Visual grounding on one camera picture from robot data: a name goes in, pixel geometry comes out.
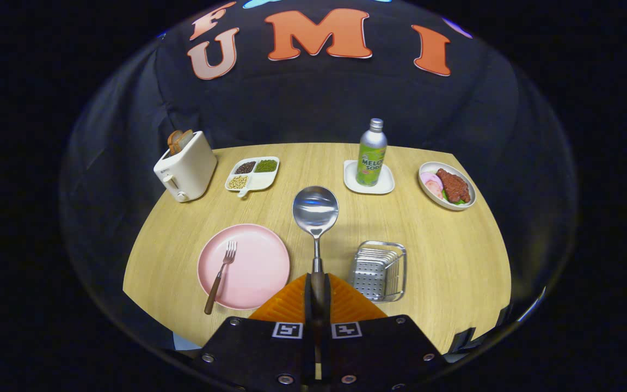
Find pink ham slices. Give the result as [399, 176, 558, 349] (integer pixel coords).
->
[421, 172, 444, 199]

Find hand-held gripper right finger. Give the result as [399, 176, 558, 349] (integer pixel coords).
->
[322, 273, 447, 392]

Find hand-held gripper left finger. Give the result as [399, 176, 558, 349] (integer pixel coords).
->
[193, 273, 315, 392]

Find white square coaster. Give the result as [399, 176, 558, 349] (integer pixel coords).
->
[343, 160, 396, 195]

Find metal fork with wooden handle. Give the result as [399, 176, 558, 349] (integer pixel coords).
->
[204, 240, 237, 316]

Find white oval food bowl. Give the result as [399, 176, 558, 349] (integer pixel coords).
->
[418, 161, 477, 211]

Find white toaster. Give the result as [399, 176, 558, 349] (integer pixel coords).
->
[153, 131, 218, 203]

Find red-brown meat piece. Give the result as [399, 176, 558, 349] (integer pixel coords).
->
[436, 168, 471, 204]

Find green soda bottle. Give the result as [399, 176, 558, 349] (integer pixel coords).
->
[355, 118, 389, 187]

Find toasted bread slices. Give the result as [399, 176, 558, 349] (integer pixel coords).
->
[167, 129, 194, 156]

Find pink round plate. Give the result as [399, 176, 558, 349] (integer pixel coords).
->
[197, 224, 291, 311]

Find metal spoon with wooden handle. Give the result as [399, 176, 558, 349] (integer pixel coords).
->
[292, 186, 340, 382]

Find white divided dish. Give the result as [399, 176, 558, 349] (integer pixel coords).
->
[224, 156, 280, 198]

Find metal wire basket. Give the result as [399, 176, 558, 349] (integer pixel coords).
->
[348, 241, 407, 303]

